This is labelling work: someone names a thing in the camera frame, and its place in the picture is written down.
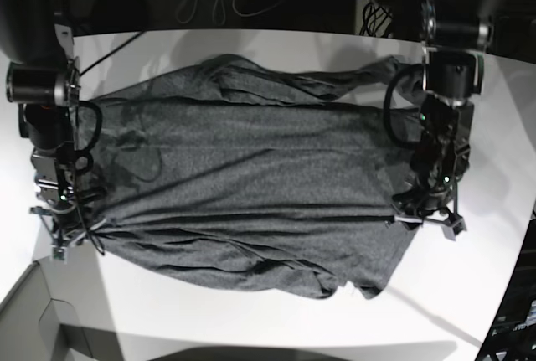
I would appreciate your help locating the dark grey t-shirt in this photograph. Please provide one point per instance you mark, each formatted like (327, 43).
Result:
(231, 176)

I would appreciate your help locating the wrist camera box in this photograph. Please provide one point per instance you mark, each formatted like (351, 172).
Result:
(59, 254)
(453, 226)

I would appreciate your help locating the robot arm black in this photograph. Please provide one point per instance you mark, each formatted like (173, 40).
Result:
(43, 81)
(455, 34)

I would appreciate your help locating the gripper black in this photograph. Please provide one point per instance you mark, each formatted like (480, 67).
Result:
(418, 205)
(68, 227)

